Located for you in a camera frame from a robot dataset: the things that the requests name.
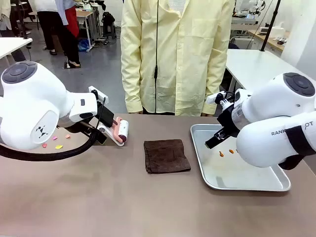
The person in yellow shirt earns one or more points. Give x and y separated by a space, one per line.
177 61

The black tripod pole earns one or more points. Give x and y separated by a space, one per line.
271 24

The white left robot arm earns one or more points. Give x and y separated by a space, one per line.
32 103

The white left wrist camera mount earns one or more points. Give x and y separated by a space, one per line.
98 93

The small white table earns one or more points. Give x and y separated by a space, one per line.
12 45

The black stool with backpack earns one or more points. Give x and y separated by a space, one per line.
108 23

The person right hand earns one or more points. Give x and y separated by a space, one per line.
136 112

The large white table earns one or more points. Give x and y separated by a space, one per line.
256 71

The white tissue box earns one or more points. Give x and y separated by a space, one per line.
279 30

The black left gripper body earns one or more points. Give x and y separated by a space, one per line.
105 115

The person in black trousers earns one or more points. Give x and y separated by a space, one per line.
49 24

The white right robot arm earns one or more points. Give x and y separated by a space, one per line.
276 116

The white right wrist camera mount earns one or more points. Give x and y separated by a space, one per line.
217 97

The grey desk with metal legs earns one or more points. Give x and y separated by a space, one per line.
86 22

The yellow paper scrap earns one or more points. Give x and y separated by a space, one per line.
58 146

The white folding stand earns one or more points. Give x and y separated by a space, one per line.
111 134

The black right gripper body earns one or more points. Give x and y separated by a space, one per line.
229 119

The person with red apron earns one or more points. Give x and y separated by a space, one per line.
71 32

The silver metal tray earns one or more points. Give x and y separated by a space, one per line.
229 170

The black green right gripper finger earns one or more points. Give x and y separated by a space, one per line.
213 138
217 141

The person in beige coat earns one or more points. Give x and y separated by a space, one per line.
7 17

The person left hand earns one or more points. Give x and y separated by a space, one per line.
205 114

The wooden workbench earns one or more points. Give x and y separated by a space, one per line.
269 39

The blue plastic bag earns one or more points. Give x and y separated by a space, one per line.
83 45

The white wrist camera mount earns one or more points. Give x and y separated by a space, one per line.
217 97
98 93

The dark brown cloth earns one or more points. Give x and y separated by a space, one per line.
166 155

